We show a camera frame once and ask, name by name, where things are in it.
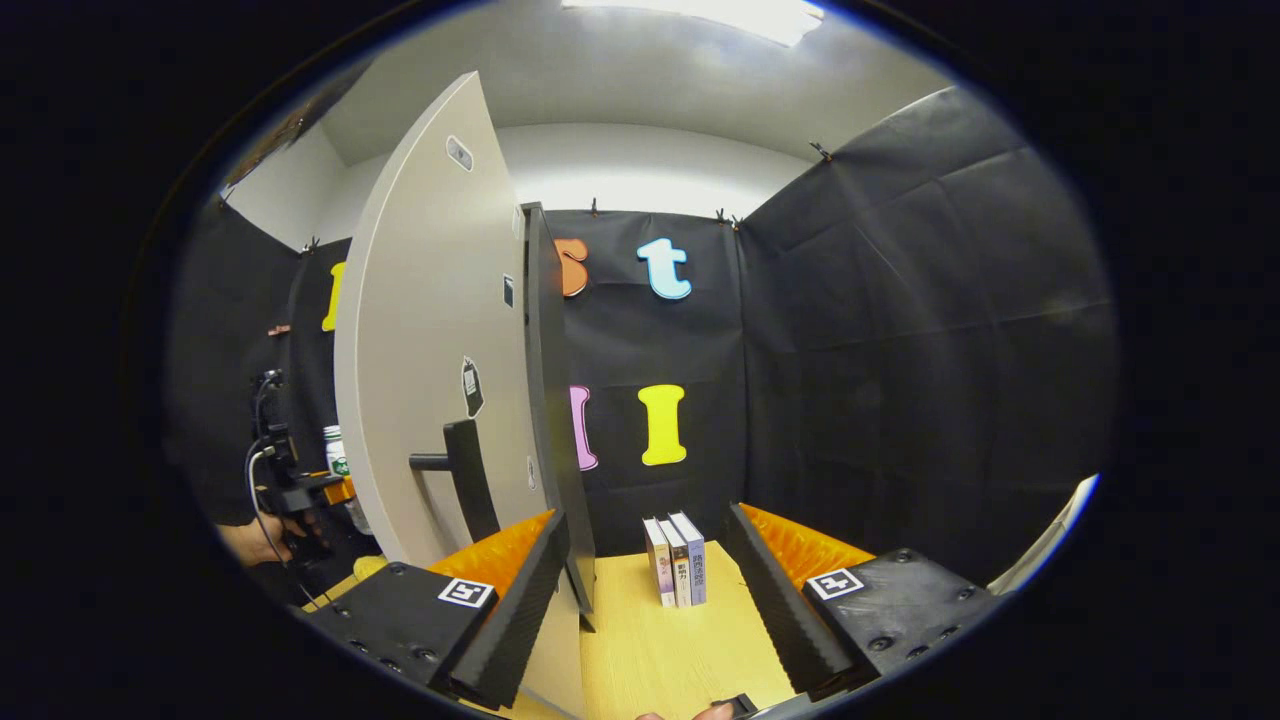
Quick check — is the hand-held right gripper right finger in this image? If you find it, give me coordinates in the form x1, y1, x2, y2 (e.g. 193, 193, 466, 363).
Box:
725, 502, 1006, 701

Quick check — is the white pink book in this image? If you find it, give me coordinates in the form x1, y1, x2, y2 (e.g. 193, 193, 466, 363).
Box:
643, 517, 678, 608

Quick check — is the lavender book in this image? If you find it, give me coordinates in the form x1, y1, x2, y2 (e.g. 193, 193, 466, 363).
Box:
668, 511, 709, 606

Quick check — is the long ceiling light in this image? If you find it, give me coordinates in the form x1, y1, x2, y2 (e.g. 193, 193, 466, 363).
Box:
560, 0, 826, 48

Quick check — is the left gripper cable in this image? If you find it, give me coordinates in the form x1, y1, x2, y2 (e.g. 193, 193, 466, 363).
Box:
245, 375, 333, 608

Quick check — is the beige cabinet door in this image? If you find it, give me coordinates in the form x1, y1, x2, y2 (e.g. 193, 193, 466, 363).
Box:
333, 70, 591, 720

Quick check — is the white plastic bottle green label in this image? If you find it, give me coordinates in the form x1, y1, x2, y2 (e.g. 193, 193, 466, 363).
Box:
322, 425, 373, 536

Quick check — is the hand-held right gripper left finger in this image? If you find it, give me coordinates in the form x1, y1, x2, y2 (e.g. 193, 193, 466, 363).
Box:
300, 508, 573, 713

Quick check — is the white board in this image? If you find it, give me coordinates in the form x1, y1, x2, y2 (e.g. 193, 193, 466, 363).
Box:
985, 472, 1101, 598

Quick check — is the black backdrop cloth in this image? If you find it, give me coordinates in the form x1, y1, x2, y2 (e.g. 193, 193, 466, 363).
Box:
165, 85, 1119, 591

